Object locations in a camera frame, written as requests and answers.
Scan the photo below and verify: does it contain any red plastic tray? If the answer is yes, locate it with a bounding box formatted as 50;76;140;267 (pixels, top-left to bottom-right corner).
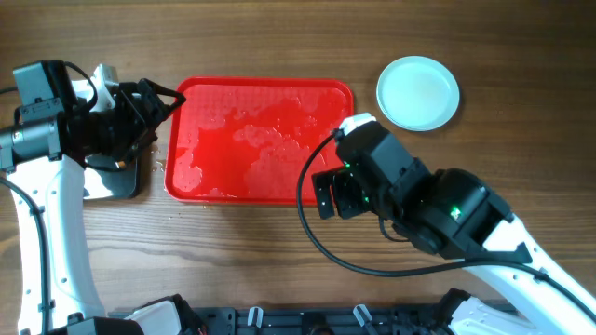
164;76;354;206

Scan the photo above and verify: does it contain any black water basin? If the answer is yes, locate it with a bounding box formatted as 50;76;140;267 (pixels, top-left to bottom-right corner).
84;160;141;201

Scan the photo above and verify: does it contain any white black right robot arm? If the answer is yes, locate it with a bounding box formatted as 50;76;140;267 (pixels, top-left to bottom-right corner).
312;120;595;334

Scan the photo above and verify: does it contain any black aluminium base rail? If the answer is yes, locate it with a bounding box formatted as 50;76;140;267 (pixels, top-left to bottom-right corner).
106;303;521;335

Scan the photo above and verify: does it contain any light blue plate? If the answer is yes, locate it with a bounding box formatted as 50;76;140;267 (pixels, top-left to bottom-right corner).
376;56;461;132

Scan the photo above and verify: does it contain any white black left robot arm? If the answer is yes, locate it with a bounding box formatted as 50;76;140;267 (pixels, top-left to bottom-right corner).
1;60;201;334

